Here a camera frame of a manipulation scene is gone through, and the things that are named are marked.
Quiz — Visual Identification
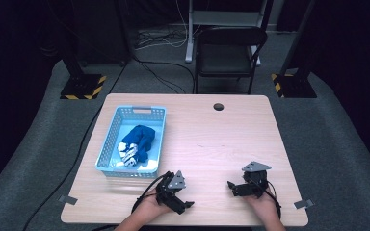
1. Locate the long black floor cable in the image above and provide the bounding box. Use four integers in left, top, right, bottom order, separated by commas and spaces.
21, 54, 133, 231

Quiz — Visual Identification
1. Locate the person's left hand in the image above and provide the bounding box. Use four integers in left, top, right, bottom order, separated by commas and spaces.
134, 189, 175, 223

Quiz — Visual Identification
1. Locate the black folding chair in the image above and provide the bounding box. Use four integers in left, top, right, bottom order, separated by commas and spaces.
194, 25, 269, 96

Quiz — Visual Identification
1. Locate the white metal desk frame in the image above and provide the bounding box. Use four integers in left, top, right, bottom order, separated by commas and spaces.
184, 0, 270, 68

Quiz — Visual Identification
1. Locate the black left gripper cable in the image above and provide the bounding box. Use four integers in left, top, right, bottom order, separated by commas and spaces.
130, 171, 174, 216

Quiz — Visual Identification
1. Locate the black cabinet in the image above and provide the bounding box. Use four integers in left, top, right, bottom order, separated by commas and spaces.
71, 0, 133, 66

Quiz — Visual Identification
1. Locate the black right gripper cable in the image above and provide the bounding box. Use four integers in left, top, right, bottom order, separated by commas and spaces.
263, 180, 283, 219

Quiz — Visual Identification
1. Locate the person's right hand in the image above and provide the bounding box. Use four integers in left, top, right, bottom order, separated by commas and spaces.
243, 188, 282, 223

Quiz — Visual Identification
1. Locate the bundle of floor cables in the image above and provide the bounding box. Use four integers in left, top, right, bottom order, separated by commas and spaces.
134, 28, 191, 52

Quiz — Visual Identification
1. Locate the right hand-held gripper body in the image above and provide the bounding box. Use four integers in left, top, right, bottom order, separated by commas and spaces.
241, 161, 273, 197

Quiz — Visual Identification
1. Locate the black stand with striped base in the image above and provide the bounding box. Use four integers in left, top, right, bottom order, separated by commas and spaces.
271, 0, 318, 99
53, 0, 108, 101

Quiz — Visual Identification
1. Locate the blue and white cloth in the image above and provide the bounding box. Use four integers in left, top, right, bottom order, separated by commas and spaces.
117, 124, 157, 168

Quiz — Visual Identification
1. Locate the grey tape piece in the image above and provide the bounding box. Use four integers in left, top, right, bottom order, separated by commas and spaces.
293, 198, 315, 210
57, 194, 79, 206

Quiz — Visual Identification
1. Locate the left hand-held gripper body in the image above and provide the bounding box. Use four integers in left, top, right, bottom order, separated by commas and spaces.
155, 169, 188, 210

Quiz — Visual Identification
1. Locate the light blue plastic basket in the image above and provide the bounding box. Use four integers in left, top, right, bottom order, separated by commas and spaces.
94, 104, 168, 179

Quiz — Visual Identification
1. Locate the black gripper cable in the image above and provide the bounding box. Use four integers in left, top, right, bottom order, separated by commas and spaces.
263, 180, 283, 219
130, 171, 174, 216

